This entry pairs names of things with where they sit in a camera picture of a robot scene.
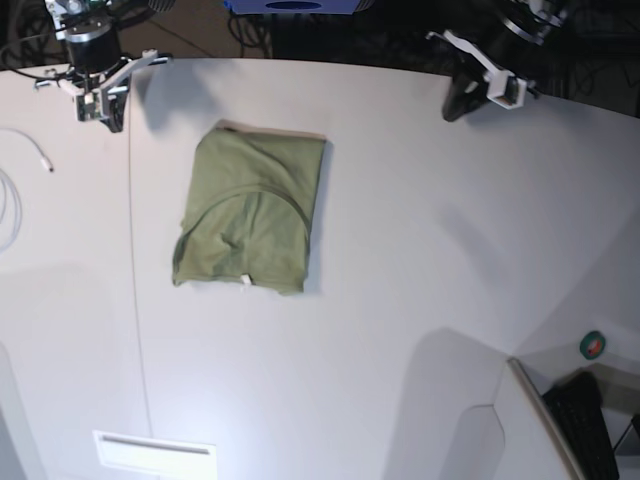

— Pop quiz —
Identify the black floor cables right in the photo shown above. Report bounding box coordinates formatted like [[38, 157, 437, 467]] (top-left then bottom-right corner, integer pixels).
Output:
[[529, 9, 640, 101]]

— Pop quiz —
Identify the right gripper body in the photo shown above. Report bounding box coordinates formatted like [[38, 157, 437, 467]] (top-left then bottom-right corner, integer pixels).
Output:
[[34, 29, 173, 100]]

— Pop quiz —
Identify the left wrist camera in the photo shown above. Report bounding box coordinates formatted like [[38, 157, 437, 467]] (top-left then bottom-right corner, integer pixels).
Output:
[[486, 71, 528, 110]]

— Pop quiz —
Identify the green tape roll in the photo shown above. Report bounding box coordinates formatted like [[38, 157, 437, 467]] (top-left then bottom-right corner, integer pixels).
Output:
[[579, 330, 606, 361]]

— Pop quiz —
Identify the white cable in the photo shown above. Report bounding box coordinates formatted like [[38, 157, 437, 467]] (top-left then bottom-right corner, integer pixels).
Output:
[[0, 127, 56, 251]]

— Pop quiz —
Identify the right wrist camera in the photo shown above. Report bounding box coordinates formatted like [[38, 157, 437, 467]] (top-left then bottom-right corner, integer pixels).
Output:
[[74, 91, 107, 122]]

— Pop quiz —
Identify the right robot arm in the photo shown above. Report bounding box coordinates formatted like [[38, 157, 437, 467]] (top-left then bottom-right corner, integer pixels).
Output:
[[34, 1, 175, 133]]

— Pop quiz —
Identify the grey laptop edge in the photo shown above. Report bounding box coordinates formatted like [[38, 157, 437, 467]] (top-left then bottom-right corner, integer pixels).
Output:
[[507, 358, 586, 480]]

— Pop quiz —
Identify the green t-shirt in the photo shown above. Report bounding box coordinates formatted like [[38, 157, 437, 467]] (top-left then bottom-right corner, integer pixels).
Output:
[[171, 120, 328, 295]]

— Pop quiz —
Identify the white table slot plate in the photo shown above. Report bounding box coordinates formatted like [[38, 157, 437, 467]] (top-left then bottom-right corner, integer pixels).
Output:
[[93, 431, 218, 479]]

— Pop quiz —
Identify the black keyboard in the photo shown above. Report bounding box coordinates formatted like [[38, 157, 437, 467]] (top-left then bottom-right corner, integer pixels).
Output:
[[543, 372, 620, 480]]

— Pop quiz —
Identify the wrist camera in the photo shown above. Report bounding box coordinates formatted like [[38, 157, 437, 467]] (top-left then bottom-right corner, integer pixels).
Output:
[[486, 71, 528, 110], [74, 91, 107, 122]]

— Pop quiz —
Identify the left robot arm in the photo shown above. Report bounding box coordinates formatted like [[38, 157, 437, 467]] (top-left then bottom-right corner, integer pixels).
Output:
[[426, 1, 568, 122]]

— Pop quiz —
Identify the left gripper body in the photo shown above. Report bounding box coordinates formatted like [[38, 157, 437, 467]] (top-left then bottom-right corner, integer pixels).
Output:
[[426, 12, 540, 98]]

